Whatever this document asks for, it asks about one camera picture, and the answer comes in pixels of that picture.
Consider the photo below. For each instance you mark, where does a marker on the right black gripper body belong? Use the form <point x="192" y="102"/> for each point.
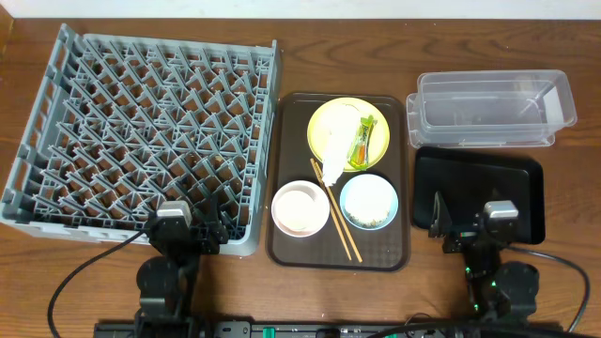
<point x="462" y="235"/>

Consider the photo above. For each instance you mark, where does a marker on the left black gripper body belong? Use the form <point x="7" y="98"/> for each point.
<point x="189" y="233"/>

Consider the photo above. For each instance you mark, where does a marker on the light blue bowl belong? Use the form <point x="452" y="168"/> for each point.
<point x="369" y="202"/>

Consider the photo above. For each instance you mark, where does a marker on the green plastic wrapper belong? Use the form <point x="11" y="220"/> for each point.
<point x="358" y="157"/>

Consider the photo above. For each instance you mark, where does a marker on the white napkin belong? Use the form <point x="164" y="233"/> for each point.
<point x="342" y="121"/>

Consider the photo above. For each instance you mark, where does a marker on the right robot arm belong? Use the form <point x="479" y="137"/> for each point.
<point x="498" y="291"/>

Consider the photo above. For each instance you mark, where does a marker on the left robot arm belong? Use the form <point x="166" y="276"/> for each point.
<point x="167" y="281"/>

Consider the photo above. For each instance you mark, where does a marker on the black waste tray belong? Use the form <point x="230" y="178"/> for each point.
<point x="467" y="180"/>

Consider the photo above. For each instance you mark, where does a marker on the brown serving tray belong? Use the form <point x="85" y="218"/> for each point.
<point x="386" y="249"/>

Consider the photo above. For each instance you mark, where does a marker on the grey plastic dish rack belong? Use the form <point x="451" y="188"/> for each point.
<point x="121" y="125"/>

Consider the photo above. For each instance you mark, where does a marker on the clear plastic bin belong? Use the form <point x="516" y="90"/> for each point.
<point x="490" y="108"/>

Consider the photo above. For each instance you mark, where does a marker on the wooden chopstick left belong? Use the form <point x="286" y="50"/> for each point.
<point x="332" y="212"/>

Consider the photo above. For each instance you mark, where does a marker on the wooden chopstick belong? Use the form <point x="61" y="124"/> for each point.
<point x="332" y="212"/>
<point x="346" y="232"/>

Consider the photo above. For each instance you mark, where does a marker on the pink bowl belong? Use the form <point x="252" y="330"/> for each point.
<point x="300" y="209"/>

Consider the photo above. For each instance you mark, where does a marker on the wooden chopstick right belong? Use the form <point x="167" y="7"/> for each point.
<point x="346" y="232"/>

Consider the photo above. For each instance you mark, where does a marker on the yellow round plate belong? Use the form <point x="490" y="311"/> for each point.
<point x="317" y="132"/>

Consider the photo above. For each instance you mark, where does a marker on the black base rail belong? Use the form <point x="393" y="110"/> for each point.
<point x="240" y="329"/>

